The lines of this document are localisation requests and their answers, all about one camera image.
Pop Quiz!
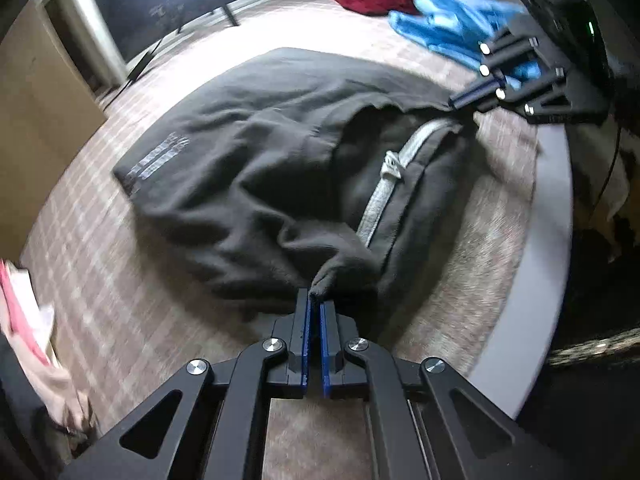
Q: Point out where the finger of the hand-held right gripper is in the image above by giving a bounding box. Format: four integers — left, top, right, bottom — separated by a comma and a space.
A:
479, 27, 538, 81
448, 67, 508, 110

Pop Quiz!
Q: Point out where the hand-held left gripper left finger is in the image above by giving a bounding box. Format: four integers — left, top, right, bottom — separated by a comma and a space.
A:
57, 287, 313, 480

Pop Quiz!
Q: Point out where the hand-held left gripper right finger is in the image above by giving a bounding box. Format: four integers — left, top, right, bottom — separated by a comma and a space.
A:
320, 301, 546, 480

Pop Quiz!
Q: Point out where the blue satin garment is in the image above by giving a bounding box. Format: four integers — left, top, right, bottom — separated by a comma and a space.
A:
389, 0, 543, 86

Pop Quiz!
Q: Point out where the black daisy print t-shirt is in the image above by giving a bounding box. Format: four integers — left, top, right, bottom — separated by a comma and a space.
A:
112, 47, 481, 326

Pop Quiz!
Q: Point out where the black electronic device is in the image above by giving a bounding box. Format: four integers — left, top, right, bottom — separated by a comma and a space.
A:
485, 0, 616, 81

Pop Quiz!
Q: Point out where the beige cloth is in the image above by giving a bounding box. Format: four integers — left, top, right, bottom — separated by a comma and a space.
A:
575, 125, 631, 261

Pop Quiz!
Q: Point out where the pink and white cloth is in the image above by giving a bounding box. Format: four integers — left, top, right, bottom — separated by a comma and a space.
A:
0, 265, 91, 431

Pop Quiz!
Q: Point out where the person's dark clothing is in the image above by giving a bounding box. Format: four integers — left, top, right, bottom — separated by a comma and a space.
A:
515, 240, 640, 480

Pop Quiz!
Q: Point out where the black tripod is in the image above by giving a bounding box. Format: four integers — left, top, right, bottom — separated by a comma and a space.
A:
102, 2, 241, 106

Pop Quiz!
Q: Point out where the wooden cabinet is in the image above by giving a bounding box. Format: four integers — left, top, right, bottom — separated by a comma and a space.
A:
0, 22, 108, 256

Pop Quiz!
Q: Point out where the black cable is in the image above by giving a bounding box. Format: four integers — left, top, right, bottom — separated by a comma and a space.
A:
590, 125, 623, 211

